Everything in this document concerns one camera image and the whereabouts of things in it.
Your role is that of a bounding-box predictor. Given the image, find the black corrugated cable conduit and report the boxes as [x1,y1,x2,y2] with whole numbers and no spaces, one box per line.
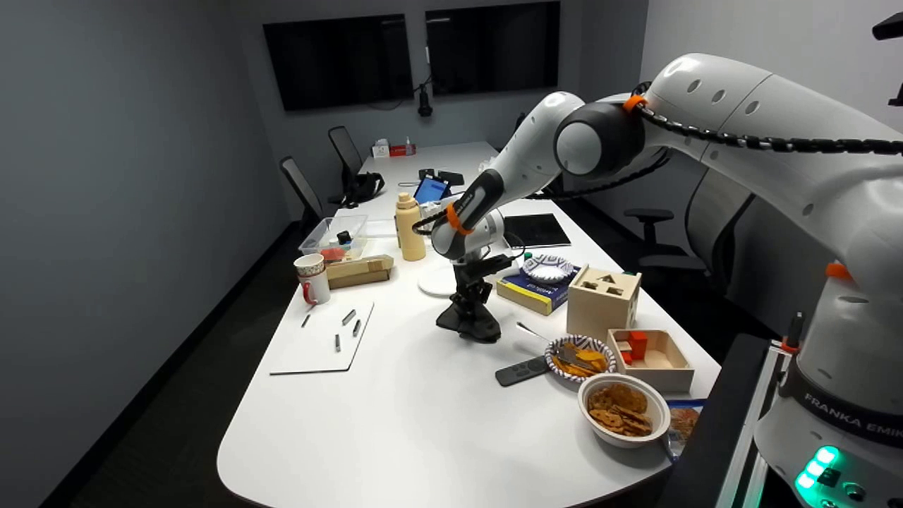
[625,89,903,159]

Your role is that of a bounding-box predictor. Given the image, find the grey remote control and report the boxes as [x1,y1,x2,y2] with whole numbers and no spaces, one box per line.
[495,354,553,389]

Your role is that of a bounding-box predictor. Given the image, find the black bag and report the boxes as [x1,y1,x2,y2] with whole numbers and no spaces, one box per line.
[339,168,389,210]

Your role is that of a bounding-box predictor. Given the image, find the thin black cable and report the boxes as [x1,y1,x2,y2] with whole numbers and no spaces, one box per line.
[409,200,474,238]

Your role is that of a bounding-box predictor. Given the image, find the tan plastic bottle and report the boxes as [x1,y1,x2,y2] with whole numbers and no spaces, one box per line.
[394,189,433,265]

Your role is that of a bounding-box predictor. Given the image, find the blue snack bag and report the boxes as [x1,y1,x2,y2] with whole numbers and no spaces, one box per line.
[663,399,707,446]

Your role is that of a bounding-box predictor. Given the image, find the black wall television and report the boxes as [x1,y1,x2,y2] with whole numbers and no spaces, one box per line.
[425,0,564,99]
[261,13,419,113]

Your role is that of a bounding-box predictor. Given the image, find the small food bowl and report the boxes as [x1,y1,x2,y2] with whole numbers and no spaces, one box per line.
[546,333,622,385]

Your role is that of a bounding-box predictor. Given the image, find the orange chips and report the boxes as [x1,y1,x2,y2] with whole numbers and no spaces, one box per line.
[553,344,614,379]

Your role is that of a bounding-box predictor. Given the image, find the black mesh office chair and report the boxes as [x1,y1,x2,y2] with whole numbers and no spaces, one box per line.
[622,168,786,322]

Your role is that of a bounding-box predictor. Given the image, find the black conference chair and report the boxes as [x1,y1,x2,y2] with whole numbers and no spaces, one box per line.
[324,125,371,178]
[277,154,329,224]

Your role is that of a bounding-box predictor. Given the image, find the white lidded jar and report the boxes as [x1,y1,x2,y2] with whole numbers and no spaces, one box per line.
[292,251,333,309]

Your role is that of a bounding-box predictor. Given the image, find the wooden shape sorter cube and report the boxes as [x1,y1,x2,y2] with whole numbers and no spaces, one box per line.
[564,265,643,344]

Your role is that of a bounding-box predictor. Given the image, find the empty patterned paper plate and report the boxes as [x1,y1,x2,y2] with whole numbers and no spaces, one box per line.
[519,255,581,289]

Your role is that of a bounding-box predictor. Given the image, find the black flat device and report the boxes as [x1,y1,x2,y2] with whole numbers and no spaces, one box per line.
[419,168,467,189]

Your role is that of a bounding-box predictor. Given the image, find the plain white plate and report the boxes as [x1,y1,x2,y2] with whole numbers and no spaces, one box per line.
[415,272,470,302]

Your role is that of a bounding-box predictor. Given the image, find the black mounted camera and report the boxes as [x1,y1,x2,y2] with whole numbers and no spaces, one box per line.
[871,8,903,45]

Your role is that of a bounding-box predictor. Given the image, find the black laptop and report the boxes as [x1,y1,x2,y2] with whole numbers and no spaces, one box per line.
[499,210,573,251]

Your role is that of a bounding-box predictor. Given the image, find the white board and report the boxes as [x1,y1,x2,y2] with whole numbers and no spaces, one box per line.
[269,298,378,379]

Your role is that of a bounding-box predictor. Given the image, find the black robot stand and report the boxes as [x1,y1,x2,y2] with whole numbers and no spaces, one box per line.
[659,333,775,508]

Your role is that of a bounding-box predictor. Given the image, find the blue screen tablet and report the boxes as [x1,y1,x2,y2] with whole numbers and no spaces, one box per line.
[413,175,451,206]

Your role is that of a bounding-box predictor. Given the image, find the white bowl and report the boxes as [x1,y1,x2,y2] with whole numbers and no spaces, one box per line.
[576,370,674,450]

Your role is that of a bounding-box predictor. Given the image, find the brown pretzel crisps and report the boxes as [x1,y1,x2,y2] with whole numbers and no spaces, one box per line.
[588,381,659,437]

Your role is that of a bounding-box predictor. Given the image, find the white metal stand rail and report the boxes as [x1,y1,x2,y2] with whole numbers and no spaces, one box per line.
[714,315,790,508]

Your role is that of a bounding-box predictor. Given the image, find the open wooden tray box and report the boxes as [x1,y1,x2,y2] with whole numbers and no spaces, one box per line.
[605,329,697,399]

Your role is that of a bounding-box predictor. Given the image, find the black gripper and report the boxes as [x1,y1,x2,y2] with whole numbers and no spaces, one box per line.
[451,255,499,322]

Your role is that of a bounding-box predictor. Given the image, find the brown wooden box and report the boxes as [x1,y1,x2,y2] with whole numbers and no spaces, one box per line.
[323,251,395,292]

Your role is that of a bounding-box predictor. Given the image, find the clear plastic container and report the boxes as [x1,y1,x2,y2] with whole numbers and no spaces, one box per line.
[296,206,372,259]

